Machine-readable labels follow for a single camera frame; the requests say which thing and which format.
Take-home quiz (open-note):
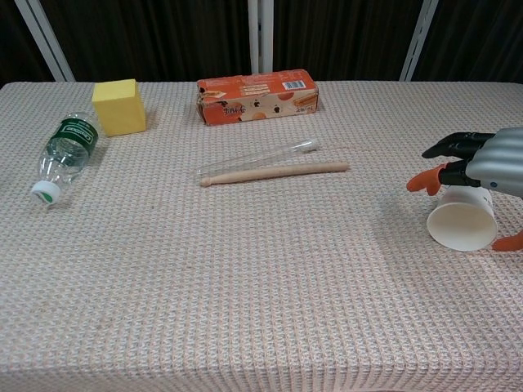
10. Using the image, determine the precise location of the wooden drumstick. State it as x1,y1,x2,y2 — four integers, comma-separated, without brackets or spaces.
199,161,350,188

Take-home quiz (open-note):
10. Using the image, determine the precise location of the pink waffle-weave tablecloth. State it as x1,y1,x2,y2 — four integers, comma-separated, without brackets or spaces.
0,80,523,392

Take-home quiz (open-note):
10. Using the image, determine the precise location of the white paper cup blue print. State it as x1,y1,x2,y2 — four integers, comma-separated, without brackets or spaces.
427,185,498,252

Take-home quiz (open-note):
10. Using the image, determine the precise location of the dark pleated curtain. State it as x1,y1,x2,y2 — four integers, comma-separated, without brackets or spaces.
0,0,523,88

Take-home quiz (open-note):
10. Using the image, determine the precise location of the yellow sponge block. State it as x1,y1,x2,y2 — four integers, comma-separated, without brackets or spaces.
92,78,147,138

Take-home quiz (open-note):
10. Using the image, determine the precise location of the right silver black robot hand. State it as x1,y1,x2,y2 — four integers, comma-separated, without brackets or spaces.
405,126,523,253

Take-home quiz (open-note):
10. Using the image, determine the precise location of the clear plastic water bottle green label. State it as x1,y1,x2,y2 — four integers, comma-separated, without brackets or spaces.
31,112,101,205

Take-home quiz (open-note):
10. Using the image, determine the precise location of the white metal frame post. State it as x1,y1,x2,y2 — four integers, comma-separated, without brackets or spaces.
399,0,440,82
14,0,76,82
247,0,275,75

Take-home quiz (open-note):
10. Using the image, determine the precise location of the orange cardboard snack box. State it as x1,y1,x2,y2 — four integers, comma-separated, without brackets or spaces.
196,69,320,128

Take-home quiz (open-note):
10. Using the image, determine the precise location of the clear glass test tube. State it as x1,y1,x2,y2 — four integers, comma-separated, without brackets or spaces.
203,138,320,177

